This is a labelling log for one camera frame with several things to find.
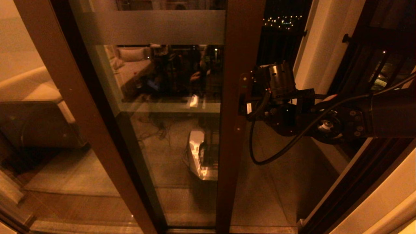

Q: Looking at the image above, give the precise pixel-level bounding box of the brown-framed fixed glass panel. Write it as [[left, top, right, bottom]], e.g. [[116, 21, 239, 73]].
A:
[[0, 0, 168, 234]]

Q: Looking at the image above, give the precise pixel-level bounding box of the brown-framed sliding glass door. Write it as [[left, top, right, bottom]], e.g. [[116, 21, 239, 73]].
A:
[[67, 0, 266, 234]]

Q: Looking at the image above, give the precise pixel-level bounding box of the black cable with white tag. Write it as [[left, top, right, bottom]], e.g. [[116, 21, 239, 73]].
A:
[[246, 73, 416, 166]]

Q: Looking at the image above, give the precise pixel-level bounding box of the dark barred window grille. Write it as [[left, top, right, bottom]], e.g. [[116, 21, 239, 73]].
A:
[[328, 0, 416, 95]]

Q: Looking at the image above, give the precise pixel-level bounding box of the dark metal floor track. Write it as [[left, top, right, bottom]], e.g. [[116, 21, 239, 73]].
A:
[[166, 226, 299, 234]]

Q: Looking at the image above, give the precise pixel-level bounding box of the dark metal balcony railing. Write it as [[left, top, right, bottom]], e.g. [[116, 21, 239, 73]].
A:
[[260, 0, 307, 67]]

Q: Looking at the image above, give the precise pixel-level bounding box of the dark brown door jamb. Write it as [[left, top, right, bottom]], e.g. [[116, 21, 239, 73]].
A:
[[297, 136, 416, 234]]

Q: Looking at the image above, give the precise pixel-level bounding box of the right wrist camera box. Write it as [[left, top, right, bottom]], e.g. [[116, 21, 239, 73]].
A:
[[252, 64, 271, 95]]

